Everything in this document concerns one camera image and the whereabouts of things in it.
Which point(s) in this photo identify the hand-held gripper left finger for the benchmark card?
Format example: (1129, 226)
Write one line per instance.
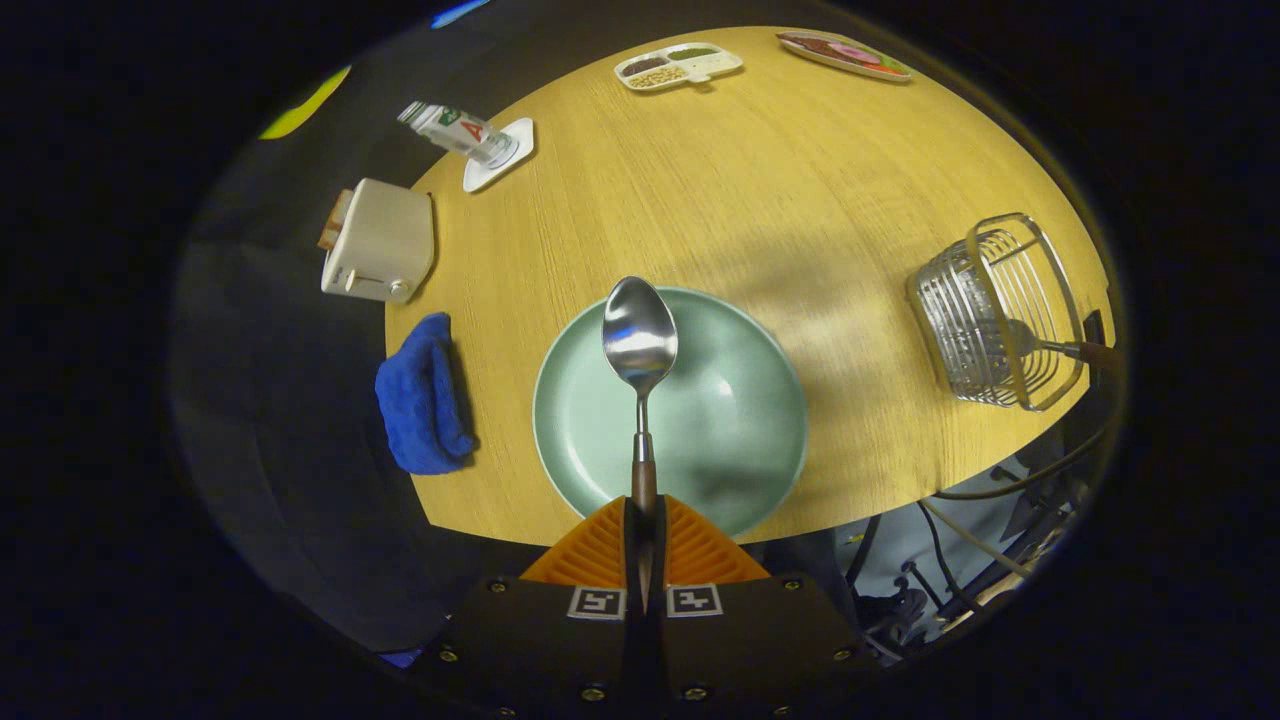
(629, 560)

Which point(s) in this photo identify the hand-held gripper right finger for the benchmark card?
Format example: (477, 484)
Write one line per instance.
(661, 560)

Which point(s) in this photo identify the pale green plate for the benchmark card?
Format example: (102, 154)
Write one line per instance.
(730, 420)

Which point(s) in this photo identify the blue cloth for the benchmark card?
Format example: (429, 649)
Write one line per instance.
(420, 400)

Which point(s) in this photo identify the white toaster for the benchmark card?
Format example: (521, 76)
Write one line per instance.
(385, 240)

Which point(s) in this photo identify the white square coaster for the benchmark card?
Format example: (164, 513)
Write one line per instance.
(500, 170)

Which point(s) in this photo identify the brown toast slice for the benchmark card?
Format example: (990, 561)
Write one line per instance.
(335, 220)

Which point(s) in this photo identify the small plastic bottle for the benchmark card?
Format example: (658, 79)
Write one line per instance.
(455, 130)

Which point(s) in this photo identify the white divided bean tray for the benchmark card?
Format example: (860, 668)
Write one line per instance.
(680, 68)

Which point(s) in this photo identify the black table clamp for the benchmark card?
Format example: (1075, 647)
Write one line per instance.
(1095, 326)

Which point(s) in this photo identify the white plate of food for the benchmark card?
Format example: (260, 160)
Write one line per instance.
(845, 55)

